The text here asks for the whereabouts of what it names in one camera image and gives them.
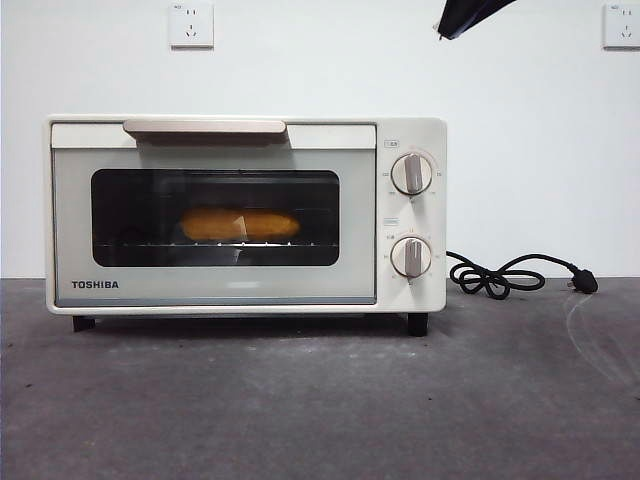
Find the white Toshiba toaster oven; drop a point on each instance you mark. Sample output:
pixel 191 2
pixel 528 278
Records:
pixel 410 130

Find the yellow corn cob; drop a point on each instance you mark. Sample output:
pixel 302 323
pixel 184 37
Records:
pixel 270 225

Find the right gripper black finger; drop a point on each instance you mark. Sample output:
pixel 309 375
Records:
pixel 465 15

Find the oven temperature knob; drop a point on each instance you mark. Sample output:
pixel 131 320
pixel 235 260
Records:
pixel 411 173

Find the white wall socket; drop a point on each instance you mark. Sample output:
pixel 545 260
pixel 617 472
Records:
pixel 622 27
pixel 191 26

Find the oven timer knob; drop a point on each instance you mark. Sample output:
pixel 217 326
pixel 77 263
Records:
pixel 411 256

